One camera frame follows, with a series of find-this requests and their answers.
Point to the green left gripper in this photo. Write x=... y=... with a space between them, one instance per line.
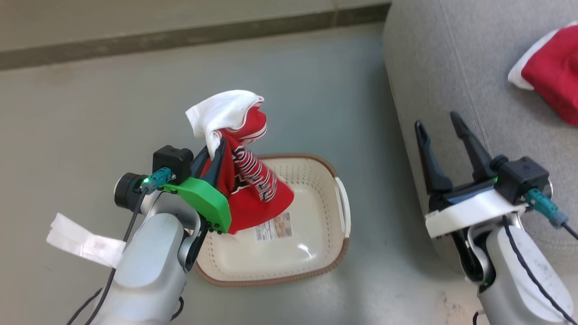
x=207 y=201

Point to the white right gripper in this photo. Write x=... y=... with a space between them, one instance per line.
x=469 y=212

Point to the red white lettered jersey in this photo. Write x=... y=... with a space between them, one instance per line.
x=255 y=203

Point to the red garment with white trim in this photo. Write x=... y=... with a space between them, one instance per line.
x=555 y=72

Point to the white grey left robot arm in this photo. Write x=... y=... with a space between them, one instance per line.
x=144 y=271

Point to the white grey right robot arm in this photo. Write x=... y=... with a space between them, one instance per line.
x=519 y=280

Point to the grey fabric sofa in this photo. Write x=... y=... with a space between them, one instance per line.
x=451 y=67

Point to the printed basket label sticker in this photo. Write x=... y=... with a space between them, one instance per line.
x=273 y=226

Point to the cream perforated laundry basket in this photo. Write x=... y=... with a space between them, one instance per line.
x=280 y=262

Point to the white tape tag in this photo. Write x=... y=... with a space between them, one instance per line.
x=81 y=241

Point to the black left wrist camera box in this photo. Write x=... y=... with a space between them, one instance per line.
x=171 y=160

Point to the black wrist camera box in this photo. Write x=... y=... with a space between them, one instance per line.
x=524 y=178
x=171 y=160

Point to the teal left camera connector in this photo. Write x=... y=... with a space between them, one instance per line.
x=158 y=179

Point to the teal camera connector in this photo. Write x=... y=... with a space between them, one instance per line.
x=544 y=205
x=158 y=179

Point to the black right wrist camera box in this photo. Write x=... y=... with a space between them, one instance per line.
x=524 y=178

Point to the teal right camera connector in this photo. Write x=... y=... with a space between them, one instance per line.
x=544 y=205

